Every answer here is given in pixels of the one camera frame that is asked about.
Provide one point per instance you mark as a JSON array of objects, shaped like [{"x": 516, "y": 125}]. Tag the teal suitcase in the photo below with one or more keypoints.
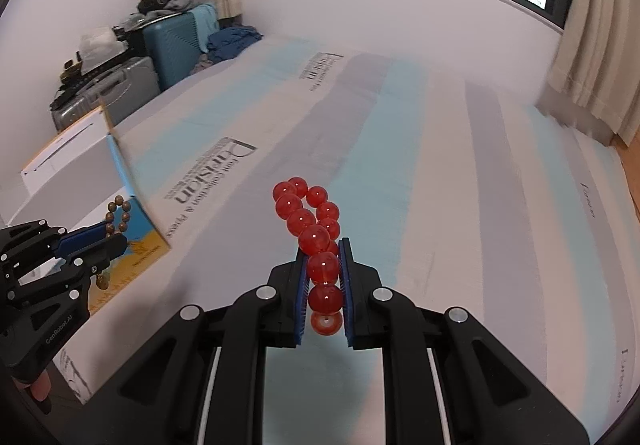
[{"x": 175, "y": 50}]

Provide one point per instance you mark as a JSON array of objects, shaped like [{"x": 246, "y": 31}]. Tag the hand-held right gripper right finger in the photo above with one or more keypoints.
[{"x": 348, "y": 295}]

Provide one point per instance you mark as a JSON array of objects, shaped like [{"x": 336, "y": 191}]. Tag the pile of blue clothes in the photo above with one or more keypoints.
[{"x": 232, "y": 42}]

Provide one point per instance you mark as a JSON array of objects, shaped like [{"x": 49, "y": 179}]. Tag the blue and yellow cardboard box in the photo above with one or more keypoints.
[{"x": 75, "y": 160}]

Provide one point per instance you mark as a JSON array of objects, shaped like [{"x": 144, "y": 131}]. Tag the beige window curtain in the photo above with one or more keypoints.
[{"x": 595, "y": 50}]

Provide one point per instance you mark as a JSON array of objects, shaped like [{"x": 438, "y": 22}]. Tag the light blue cloth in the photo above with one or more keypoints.
[{"x": 206, "y": 22}]

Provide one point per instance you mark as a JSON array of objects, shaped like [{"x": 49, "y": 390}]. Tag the black items on suitcase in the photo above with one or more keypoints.
[{"x": 72, "y": 85}]

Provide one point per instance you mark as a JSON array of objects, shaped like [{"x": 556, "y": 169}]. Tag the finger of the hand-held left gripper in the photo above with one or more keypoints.
[
  {"x": 82, "y": 240},
  {"x": 107, "y": 250}
]

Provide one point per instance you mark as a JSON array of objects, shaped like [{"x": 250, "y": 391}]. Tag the black bag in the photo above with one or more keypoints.
[{"x": 157, "y": 0}]

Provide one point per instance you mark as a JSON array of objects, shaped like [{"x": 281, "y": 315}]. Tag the person's left hand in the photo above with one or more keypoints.
[{"x": 41, "y": 382}]

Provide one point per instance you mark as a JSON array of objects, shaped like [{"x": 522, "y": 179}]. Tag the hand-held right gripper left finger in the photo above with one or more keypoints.
[{"x": 300, "y": 295}]

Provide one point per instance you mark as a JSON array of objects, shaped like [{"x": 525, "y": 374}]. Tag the grey suitcase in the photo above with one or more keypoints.
[{"x": 130, "y": 85}]

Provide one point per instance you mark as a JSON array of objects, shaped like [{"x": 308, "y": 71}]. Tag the white plastic bag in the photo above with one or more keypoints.
[{"x": 100, "y": 45}]

